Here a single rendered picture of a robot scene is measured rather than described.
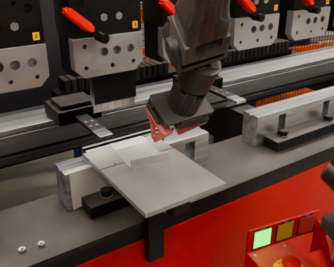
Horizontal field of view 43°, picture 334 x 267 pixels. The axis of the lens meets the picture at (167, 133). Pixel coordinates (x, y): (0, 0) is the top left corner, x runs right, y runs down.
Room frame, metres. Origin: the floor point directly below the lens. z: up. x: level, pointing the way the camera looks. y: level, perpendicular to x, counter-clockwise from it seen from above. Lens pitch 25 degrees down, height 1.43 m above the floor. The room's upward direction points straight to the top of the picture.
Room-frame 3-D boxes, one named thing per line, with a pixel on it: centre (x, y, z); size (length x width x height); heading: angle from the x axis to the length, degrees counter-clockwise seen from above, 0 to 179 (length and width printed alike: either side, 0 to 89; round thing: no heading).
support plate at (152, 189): (0.75, 0.03, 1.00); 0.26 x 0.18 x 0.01; 34
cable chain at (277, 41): (1.63, -0.30, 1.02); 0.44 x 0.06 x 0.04; 124
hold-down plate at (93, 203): (0.85, 0.05, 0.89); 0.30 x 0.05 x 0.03; 124
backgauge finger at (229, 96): (1.23, -0.14, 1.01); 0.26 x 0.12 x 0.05; 34
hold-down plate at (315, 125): (1.16, -0.42, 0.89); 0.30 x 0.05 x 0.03; 124
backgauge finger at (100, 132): (1.00, 0.21, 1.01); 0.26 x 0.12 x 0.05; 34
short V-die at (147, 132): (0.88, 0.10, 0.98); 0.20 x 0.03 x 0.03; 124
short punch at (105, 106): (0.87, 0.12, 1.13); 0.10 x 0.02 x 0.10; 124
